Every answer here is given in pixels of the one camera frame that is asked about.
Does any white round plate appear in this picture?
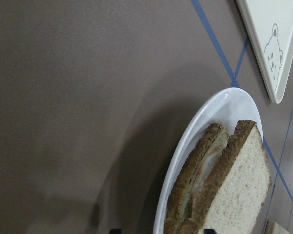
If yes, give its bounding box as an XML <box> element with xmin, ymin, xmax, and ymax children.
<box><xmin>153</xmin><ymin>88</ymin><xmax>262</xmax><ymax>234</ymax></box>

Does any plain bread slice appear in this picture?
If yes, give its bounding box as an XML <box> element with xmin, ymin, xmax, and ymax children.
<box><xmin>191</xmin><ymin>120</ymin><xmax>271</xmax><ymax>234</ymax></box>

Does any bread slice with egg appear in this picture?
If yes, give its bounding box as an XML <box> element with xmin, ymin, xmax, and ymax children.
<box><xmin>164</xmin><ymin>123</ymin><xmax>229</xmax><ymax>234</ymax></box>

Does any cream bear tray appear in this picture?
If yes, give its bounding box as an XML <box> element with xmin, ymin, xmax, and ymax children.
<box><xmin>237</xmin><ymin>0</ymin><xmax>293</xmax><ymax>104</ymax></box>

